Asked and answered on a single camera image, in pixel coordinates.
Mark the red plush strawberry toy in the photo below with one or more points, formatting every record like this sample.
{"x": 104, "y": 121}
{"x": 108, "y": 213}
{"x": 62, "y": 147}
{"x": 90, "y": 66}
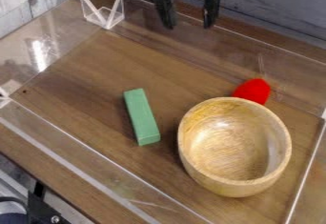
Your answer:
{"x": 254, "y": 90}

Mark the green rectangular block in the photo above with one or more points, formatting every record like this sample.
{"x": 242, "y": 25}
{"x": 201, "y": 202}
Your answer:
{"x": 142, "y": 118}

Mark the light wooden bowl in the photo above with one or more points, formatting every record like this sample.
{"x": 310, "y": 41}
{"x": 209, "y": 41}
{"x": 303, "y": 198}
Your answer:
{"x": 234, "y": 146}

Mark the clear acrylic corner bracket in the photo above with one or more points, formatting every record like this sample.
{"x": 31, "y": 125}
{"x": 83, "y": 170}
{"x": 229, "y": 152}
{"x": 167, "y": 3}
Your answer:
{"x": 104, "y": 17}

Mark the clear acrylic tray wall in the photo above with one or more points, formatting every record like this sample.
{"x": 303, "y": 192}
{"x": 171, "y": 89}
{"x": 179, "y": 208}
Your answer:
{"x": 66, "y": 129}

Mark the black clamp mount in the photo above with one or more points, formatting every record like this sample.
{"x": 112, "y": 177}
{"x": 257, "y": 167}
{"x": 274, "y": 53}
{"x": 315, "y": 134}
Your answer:
{"x": 38, "y": 211}

